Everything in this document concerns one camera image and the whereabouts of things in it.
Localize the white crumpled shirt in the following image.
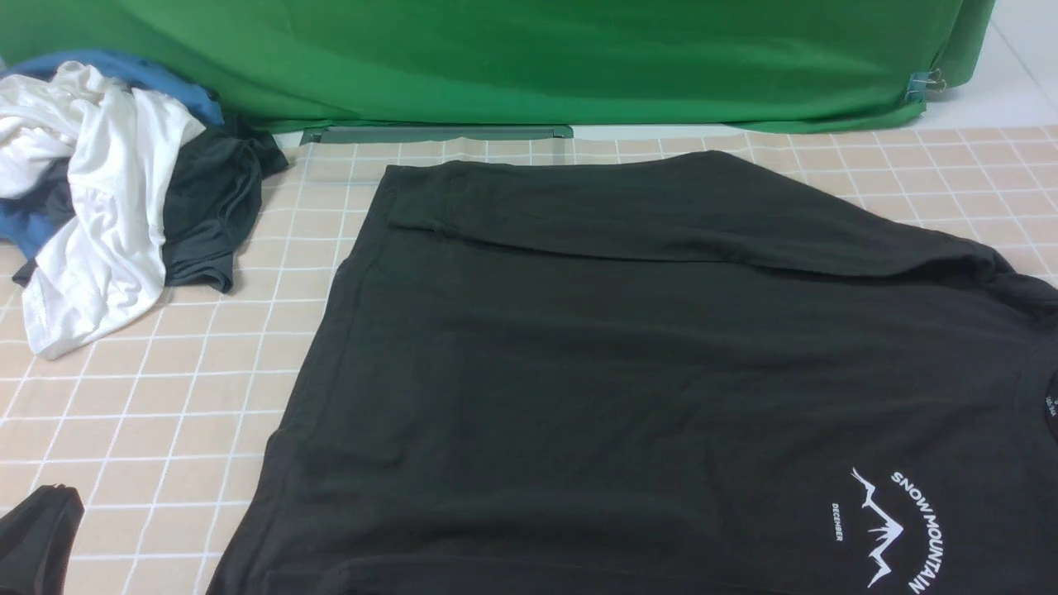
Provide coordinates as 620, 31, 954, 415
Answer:
2, 61, 205, 360

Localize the blue crumpled garment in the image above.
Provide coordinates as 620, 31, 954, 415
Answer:
1, 50, 224, 259

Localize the dark teal crumpled garment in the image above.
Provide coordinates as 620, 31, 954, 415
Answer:
2, 116, 288, 293

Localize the dark gray long-sleeve shirt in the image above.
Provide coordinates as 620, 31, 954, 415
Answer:
207, 151, 1057, 594

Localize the metal binder clip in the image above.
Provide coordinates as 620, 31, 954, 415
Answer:
904, 69, 948, 102

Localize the green backdrop cloth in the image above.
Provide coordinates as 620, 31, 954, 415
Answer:
1, 1, 995, 133

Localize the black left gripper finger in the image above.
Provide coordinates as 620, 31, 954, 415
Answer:
1, 485, 84, 594

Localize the beige checkered tablecloth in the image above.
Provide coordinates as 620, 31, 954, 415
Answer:
1, 126, 1057, 594

